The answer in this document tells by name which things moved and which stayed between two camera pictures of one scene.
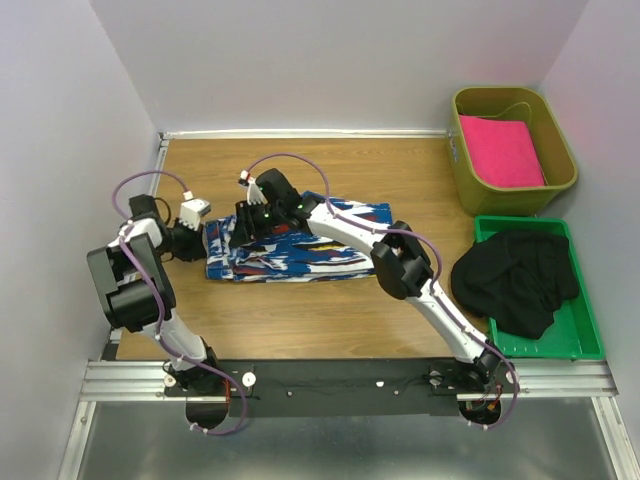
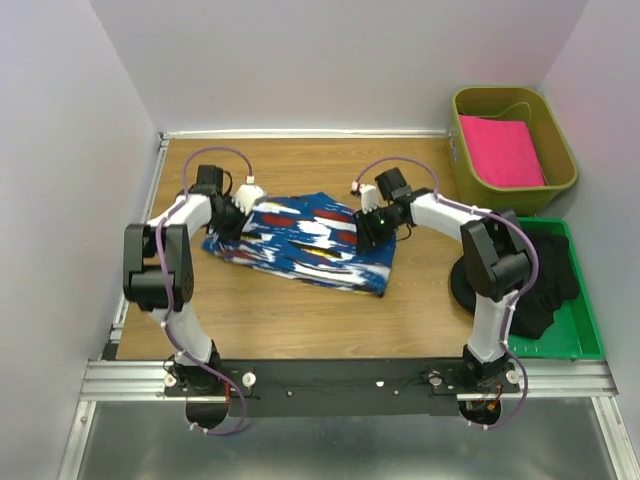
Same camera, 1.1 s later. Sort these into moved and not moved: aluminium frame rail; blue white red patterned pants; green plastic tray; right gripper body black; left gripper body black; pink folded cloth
Moved: left gripper body black; right gripper body black; blue white red patterned pants
Not moved: pink folded cloth; green plastic tray; aluminium frame rail
